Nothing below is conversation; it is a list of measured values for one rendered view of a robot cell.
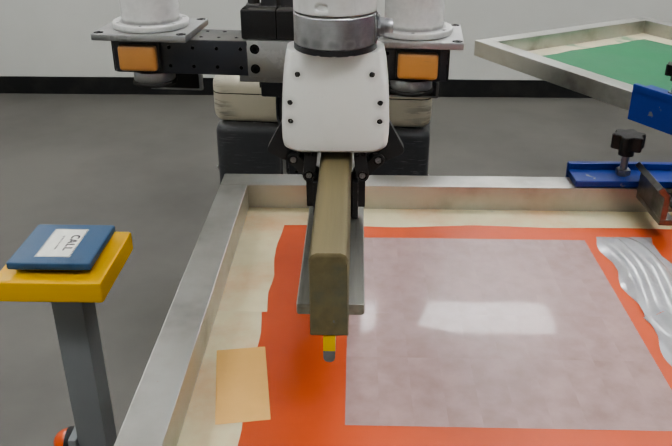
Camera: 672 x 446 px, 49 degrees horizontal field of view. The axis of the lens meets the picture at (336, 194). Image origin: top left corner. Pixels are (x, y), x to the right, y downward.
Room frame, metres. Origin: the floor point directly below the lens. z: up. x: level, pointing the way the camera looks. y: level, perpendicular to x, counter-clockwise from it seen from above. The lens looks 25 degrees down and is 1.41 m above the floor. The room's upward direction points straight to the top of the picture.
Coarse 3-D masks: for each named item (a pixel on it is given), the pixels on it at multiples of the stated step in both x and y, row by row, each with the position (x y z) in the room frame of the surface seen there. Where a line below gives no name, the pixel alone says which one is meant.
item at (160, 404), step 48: (240, 192) 0.89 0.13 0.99; (288, 192) 0.92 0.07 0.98; (384, 192) 0.91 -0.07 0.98; (432, 192) 0.91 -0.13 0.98; (480, 192) 0.91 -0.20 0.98; (528, 192) 0.91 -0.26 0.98; (576, 192) 0.91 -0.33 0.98; (624, 192) 0.91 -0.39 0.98; (192, 288) 0.66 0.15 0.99; (192, 336) 0.57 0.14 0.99; (144, 384) 0.50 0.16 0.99; (192, 384) 0.54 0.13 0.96; (144, 432) 0.45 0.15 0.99
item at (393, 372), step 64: (384, 320) 0.65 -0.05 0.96; (448, 320) 0.65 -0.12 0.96; (512, 320) 0.65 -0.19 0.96; (576, 320) 0.65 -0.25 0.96; (640, 320) 0.65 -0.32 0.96; (320, 384) 0.55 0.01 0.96; (384, 384) 0.54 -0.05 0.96; (448, 384) 0.54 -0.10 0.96; (512, 384) 0.54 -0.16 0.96; (576, 384) 0.54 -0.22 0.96; (640, 384) 0.54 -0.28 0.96
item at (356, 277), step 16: (352, 160) 0.80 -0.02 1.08; (352, 224) 0.64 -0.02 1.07; (352, 240) 0.61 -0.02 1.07; (304, 256) 0.58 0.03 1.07; (352, 256) 0.58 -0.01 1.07; (304, 272) 0.55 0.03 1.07; (352, 272) 0.55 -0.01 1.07; (304, 288) 0.53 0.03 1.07; (352, 288) 0.53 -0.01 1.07; (304, 304) 0.51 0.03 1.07; (352, 304) 0.51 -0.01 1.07
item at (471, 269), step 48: (288, 240) 0.82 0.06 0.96; (384, 240) 0.82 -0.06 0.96; (432, 240) 0.82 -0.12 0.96; (480, 240) 0.82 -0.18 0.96; (528, 240) 0.82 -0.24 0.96; (576, 240) 0.82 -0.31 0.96; (288, 288) 0.71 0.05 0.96; (384, 288) 0.71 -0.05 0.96; (432, 288) 0.71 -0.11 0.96; (480, 288) 0.71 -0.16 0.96; (528, 288) 0.71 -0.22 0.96; (576, 288) 0.71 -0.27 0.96
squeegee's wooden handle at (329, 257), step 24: (336, 168) 0.63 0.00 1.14; (336, 192) 0.58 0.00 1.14; (336, 216) 0.53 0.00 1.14; (312, 240) 0.50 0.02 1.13; (336, 240) 0.49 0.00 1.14; (312, 264) 0.47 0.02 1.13; (336, 264) 0.47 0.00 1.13; (312, 288) 0.48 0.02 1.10; (336, 288) 0.47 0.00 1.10; (312, 312) 0.48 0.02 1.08; (336, 312) 0.47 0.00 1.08
